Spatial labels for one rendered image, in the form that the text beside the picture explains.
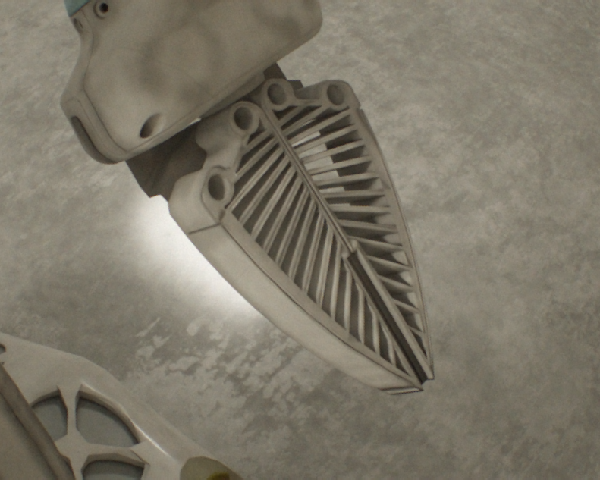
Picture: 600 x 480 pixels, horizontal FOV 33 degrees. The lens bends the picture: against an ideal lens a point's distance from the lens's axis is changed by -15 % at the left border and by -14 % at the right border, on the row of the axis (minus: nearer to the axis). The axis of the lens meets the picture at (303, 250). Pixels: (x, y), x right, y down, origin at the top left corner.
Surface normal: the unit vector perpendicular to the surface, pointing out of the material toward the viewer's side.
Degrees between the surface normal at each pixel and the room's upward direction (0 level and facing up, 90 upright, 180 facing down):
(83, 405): 0
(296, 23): 54
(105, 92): 80
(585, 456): 0
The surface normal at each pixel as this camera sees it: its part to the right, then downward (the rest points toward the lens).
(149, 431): 0.31, -0.76
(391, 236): -0.72, 0.29
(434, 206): 0.14, -0.63
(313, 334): -0.37, 0.81
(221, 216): 0.62, -0.14
